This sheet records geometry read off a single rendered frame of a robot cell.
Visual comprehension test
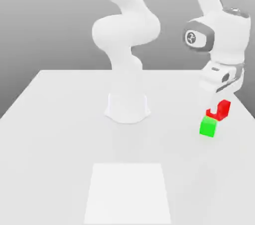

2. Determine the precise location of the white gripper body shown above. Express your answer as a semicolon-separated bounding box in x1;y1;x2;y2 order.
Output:
199;76;245;99

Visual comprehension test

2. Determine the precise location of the small red cube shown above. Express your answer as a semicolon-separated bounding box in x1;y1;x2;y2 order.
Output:
205;99;231;122

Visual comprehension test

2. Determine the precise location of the small green cube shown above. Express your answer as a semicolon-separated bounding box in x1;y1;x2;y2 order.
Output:
199;115;218;138

